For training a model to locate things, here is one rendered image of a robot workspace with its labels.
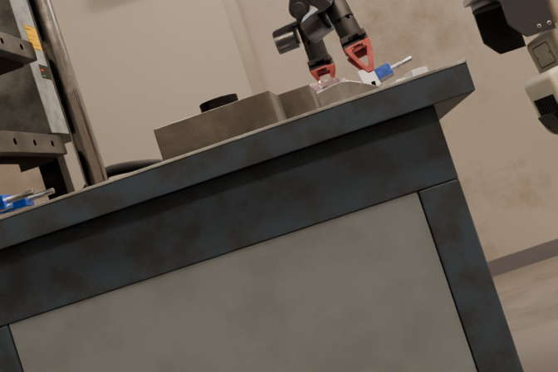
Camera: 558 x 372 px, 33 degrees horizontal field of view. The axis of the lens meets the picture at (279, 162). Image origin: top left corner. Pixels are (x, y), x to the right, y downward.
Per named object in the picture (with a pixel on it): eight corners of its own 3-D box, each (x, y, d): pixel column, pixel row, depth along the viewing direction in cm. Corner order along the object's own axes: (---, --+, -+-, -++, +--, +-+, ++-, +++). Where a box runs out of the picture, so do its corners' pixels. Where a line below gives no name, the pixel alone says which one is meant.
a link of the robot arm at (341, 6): (335, -8, 228) (347, -6, 232) (315, 8, 231) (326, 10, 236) (347, 17, 226) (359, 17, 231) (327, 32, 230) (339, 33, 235)
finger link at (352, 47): (357, 75, 223) (340, 42, 225) (359, 83, 229) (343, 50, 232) (383, 62, 222) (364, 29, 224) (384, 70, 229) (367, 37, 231)
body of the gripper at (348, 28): (342, 46, 224) (329, 20, 226) (346, 57, 234) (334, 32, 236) (366, 33, 223) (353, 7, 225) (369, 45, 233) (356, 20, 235)
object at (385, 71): (417, 70, 228) (406, 51, 229) (416, 65, 223) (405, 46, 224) (369, 95, 229) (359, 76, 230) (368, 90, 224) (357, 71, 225)
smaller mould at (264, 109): (291, 134, 140) (279, 96, 140) (281, 131, 127) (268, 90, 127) (186, 169, 142) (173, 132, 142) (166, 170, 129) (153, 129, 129)
